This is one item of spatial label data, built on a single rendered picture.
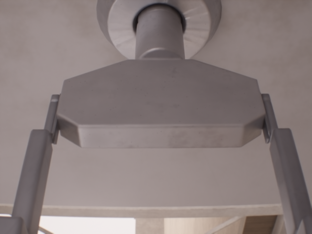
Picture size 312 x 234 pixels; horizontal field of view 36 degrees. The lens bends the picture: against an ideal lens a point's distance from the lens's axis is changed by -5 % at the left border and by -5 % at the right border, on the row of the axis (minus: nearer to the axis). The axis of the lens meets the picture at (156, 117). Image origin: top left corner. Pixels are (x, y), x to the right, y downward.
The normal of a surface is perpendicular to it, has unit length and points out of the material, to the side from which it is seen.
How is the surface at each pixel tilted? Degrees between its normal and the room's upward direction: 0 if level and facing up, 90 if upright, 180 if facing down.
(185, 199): 90
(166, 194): 90
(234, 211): 90
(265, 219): 90
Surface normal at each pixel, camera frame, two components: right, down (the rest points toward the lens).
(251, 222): 0.00, 0.66
